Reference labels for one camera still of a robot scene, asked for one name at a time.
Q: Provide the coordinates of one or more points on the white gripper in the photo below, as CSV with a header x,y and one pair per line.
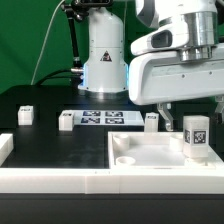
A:
x,y
161,77

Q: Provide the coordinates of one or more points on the white square tabletop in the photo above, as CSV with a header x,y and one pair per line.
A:
x,y
160,150

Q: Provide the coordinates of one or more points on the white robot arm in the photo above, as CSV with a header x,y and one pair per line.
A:
x,y
180,59

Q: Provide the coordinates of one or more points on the white U-shaped obstacle fence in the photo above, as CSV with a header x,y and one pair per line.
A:
x,y
106,181

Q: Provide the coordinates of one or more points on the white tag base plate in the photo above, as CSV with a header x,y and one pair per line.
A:
x,y
108,117

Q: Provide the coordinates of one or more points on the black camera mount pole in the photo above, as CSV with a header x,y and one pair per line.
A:
x,y
78,10

